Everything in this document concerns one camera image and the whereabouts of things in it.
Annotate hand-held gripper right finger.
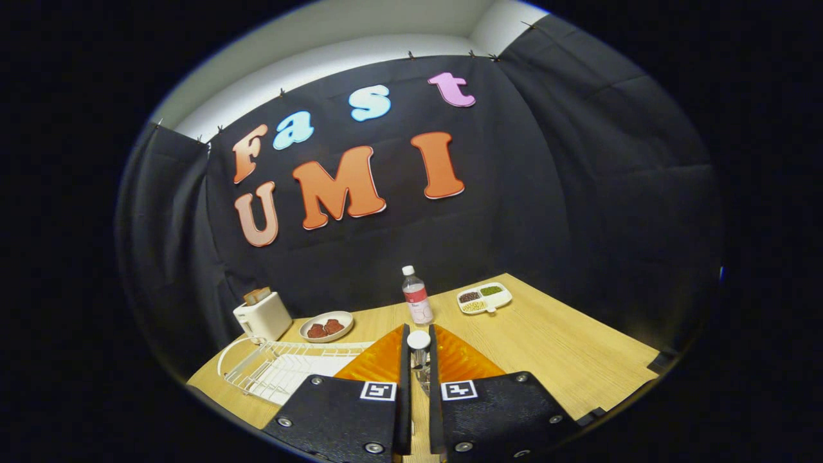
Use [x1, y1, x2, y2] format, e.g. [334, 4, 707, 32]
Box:
[428, 323, 583, 462]

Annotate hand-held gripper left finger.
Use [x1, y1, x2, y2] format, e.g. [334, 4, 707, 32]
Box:
[264, 323, 412, 460]

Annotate spoon with blue checked handle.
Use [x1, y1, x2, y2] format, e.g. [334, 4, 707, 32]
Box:
[407, 330, 432, 394]

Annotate white wire dish rack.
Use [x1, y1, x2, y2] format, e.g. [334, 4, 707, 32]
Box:
[217, 336, 375, 406]

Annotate white oval dish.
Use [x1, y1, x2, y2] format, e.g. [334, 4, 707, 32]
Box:
[299, 311, 354, 343]

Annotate clear bottle with red label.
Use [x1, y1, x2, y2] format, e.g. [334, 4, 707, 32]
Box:
[402, 266, 434, 325]

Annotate white divided tray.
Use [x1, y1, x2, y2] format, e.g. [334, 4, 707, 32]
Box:
[457, 282, 513, 316]

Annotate white toaster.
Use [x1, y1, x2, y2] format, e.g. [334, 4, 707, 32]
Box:
[233, 291, 293, 343]

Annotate black backdrop cloth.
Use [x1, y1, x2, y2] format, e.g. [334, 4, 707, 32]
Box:
[116, 13, 724, 380]

